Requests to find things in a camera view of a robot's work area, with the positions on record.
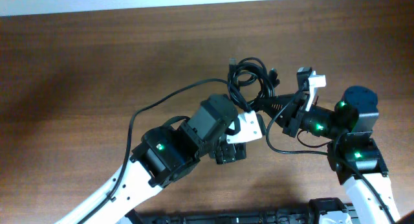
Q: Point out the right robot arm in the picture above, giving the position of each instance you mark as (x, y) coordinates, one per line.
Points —
(351, 151)

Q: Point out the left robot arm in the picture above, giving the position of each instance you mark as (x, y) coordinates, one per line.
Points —
(165, 154)

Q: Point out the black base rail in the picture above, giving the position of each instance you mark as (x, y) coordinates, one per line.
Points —
(322, 210)

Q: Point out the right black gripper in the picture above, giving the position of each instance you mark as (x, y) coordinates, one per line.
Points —
(286, 118)

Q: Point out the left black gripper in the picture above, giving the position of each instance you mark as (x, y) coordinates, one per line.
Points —
(224, 150)

